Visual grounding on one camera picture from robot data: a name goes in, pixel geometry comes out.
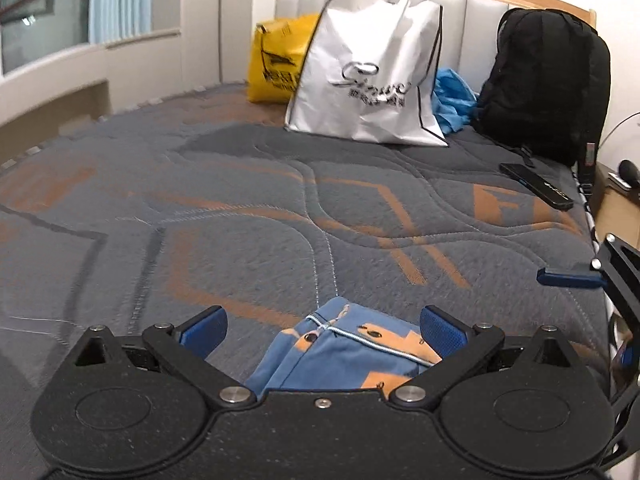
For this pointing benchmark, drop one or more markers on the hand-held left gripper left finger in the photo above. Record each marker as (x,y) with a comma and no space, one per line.
(205,332)

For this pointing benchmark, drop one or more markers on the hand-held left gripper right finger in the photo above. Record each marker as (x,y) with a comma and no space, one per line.
(442,332)

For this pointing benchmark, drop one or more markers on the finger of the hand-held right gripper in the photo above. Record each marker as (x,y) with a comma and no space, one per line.
(625,354)
(570,278)

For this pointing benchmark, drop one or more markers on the blue pants with orange print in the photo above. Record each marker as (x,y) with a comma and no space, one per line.
(340,360)

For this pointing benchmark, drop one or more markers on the wooden nightstand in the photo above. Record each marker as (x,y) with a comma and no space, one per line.
(620,215)

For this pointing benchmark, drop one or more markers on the black flat handheld device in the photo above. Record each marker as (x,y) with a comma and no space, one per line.
(537,185)

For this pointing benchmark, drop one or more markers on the white small device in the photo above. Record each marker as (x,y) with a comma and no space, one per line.
(619,182)

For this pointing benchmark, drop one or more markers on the black round object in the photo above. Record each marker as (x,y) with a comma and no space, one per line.
(631,172)

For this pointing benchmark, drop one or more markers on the grey and orange quilted mattress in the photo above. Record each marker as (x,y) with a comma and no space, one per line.
(200,200)

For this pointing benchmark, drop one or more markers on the black backpack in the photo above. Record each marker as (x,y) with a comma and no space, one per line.
(545,80)

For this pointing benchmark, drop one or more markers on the blue crumpled cloth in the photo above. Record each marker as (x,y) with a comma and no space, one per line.
(452,100)

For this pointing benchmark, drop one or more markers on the white shopping bag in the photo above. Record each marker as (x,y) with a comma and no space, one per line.
(370,75)

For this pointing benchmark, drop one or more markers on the yellow plastic bag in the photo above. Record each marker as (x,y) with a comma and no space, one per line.
(277,55)

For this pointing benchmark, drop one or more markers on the beige window bench cabinet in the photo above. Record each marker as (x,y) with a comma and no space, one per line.
(75,75)

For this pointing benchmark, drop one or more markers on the beige tall cabinet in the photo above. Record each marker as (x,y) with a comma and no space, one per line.
(235,25)

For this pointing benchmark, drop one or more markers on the light blue curtain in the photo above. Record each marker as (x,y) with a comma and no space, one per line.
(120,0)

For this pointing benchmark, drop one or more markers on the window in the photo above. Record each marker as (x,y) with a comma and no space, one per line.
(40,15)

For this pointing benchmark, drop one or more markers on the padded headboard with wooden frame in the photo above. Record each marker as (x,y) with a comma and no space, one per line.
(480,15)

